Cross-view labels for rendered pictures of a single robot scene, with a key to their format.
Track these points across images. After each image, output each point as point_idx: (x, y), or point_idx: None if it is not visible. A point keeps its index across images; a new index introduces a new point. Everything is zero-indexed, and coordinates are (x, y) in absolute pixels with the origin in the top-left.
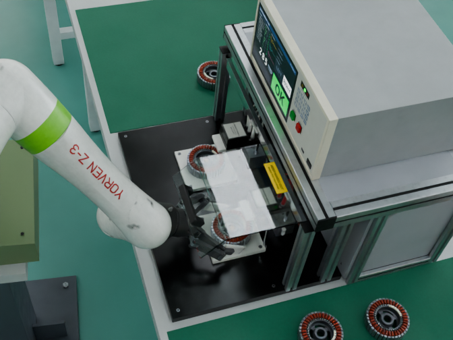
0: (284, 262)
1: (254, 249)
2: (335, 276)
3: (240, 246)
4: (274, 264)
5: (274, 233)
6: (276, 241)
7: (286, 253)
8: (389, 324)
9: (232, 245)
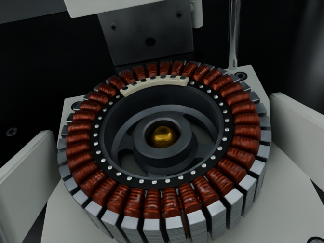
0: (285, 38)
1: (256, 91)
2: None
3: (287, 98)
4: (298, 59)
5: (182, 54)
6: (209, 52)
7: (253, 34)
8: None
9: (319, 115)
